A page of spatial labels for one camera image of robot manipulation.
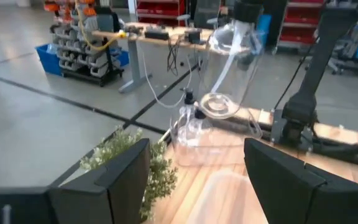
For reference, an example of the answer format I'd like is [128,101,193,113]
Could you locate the clear soap dispenser black pump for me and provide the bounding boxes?
[186,108,214,147]
[178,88,198,147]
[197,0,265,121]

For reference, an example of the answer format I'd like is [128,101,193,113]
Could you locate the grey parts bin rack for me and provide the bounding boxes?
[50,6,126,86]

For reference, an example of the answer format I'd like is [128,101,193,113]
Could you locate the wooden top desk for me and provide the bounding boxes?
[91,21,251,94]

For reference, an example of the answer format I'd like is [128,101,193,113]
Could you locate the red shelf unit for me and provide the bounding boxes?
[135,0,188,27]
[278,0,326,44]

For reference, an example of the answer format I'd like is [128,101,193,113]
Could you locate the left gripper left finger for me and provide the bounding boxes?
[0,138,151,224]

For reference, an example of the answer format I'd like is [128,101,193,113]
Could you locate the clear rectangular plastic tub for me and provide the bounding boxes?
[183,169,260,224]

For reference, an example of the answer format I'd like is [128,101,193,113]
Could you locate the white cable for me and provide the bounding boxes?
[141,55,194,110]

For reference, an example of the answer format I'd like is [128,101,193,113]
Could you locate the potted green plant white flowers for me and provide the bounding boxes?
[79,126,178,222]

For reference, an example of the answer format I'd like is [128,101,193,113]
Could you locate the blue storage bin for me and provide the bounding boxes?
[35,43,63,77]

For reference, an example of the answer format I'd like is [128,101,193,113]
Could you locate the clear plastic bin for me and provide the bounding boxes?
[169,107,264,167]

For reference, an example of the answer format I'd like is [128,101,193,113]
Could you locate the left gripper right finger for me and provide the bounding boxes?
[243,138,358,224]

